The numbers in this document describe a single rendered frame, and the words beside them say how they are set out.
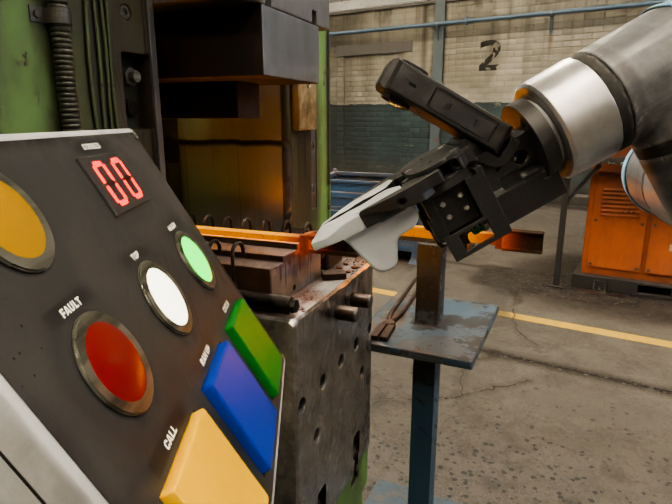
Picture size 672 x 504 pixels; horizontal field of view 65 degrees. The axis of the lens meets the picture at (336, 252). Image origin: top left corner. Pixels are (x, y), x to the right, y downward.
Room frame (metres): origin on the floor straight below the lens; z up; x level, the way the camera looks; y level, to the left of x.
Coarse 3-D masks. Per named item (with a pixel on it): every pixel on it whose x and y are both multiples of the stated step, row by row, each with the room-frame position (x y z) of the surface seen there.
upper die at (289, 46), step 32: (160, 32) 0.86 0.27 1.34; (192, 32) 0.84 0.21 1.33; (224, 32) 0.82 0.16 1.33; (256, 32) 0.80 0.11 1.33; (288, 32) 0.87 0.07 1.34; (160, 64) 0.86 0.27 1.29; (192, 64) 0.84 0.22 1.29; (224, 64) 0.82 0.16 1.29; (256, 64) 0.80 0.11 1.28; (288, 64) 0.87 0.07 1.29
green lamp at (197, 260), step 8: (184, 240) 0.44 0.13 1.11; (184, 248) 0.43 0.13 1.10; (192, 248) 0.44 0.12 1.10; (192, 256) 0.43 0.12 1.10; (200, 256) 0.45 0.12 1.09; (192, 264) 0.42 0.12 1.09; (200, 264) 0.44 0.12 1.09; (200, 272) 0.43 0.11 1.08; (208, 272) 0.45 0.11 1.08; (208, 280) 0.44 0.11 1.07
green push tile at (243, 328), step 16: (240, 304) 0.46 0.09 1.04; (240, 320) 0.43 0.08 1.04; (256, 320) 0.48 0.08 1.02; (240, 336) 0.41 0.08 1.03; (256, 336) 0.45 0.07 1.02; (240, 352) 0.41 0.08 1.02; (256, 352) 0.42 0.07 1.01; (272, 352) 0.46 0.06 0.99; (256, 368) 0.41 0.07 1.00; (272, 368) 0.43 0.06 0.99; (272, 384) 0.41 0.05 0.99
